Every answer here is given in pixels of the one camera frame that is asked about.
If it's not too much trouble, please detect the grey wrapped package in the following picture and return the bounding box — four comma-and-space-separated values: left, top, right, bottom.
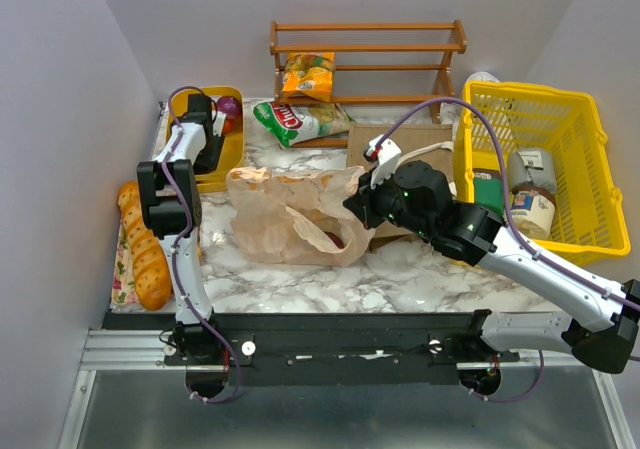
507, 147, 557, 194

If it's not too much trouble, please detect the orange tomato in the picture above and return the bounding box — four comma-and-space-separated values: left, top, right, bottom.
222, 118, 236, 135

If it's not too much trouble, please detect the yellow plastic bin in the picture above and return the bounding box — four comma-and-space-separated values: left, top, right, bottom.
165, 86, 245, 193

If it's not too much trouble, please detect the green box in basket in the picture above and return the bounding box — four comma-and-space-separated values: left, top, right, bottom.
473, 168, 505, 215

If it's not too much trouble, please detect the yellow mesh basket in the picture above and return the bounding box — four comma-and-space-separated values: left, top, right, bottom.
453, 81, 631, 266

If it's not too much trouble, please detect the green white Chulz chips bag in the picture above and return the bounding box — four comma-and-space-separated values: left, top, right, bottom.
253, 102, 353, 148

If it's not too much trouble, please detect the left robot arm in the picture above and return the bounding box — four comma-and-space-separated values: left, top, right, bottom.
137, 86, 229, 361

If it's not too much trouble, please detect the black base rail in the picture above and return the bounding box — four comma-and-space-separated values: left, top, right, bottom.
103, 310, 519, 393

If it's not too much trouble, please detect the burlap tote bag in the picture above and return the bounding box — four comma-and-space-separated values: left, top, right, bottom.
346, 123, 457, 252

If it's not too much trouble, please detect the orange plastic grocery bag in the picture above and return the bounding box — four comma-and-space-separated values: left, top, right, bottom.
227, 166, 375, 267

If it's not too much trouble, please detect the yellow chips bag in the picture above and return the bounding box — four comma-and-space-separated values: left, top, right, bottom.
282, 52, 335, 102

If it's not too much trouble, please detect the purple onion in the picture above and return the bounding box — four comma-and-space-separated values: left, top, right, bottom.
216, 96, 243, 119

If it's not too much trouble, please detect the wooden shelf rack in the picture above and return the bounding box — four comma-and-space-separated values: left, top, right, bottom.
269, 19, 468, 148

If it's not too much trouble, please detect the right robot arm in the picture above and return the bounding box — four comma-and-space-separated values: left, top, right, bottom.
343, 161, 639, 374

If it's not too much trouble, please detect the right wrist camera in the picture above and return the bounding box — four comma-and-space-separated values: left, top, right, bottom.
364, 135, 401, 189

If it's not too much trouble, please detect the brown labelled jar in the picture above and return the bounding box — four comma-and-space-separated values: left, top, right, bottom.
510, 184, 556, 239

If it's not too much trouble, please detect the long baguette bread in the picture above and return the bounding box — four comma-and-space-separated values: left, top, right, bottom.
117, 181, 173, 311

